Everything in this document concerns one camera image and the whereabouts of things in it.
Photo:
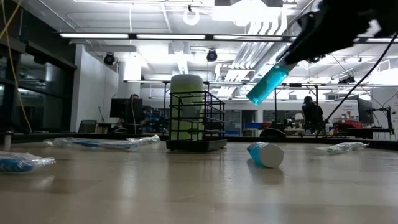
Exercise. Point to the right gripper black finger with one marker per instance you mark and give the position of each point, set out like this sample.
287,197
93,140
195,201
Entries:
300,49

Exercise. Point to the teal toothpaste tube white cap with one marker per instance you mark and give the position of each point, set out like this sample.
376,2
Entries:
269,155
267,84

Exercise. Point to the green toothbrush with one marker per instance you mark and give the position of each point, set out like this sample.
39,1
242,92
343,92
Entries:
342,147

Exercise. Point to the white toothbrush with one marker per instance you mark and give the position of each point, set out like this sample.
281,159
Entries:
146,139

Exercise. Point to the blue toothbrush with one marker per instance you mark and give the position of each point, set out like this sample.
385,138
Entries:
18,163
93,144

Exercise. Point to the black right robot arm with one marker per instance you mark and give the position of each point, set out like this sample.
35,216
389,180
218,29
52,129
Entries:
388,12

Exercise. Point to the black monitor on arm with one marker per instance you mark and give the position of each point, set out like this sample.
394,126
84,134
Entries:
364,111

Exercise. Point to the person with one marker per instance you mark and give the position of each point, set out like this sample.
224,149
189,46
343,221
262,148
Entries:
134,96
312,115

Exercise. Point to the black ceiling spotlight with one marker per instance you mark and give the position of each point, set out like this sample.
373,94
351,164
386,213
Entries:
212,55
109,58

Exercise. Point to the red object on desk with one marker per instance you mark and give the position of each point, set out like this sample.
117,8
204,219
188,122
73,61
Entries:
348,124

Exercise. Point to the black overhead beam with lights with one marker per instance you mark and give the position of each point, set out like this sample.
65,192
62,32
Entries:
208,37

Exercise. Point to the green canister with white lid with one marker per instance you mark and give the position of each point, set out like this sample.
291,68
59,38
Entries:
186,84

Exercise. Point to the black computer monitor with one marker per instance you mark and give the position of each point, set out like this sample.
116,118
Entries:
124,108

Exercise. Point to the black office chair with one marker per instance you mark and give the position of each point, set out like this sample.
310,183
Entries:
87,127

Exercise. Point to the black ceiling camera cluster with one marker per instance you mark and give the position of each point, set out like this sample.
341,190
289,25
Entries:
346,80
317,58

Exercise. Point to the black aluminium table frame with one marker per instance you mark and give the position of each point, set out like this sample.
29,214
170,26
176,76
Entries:
295,139

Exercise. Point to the grey metal post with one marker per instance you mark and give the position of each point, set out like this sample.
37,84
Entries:
7,141

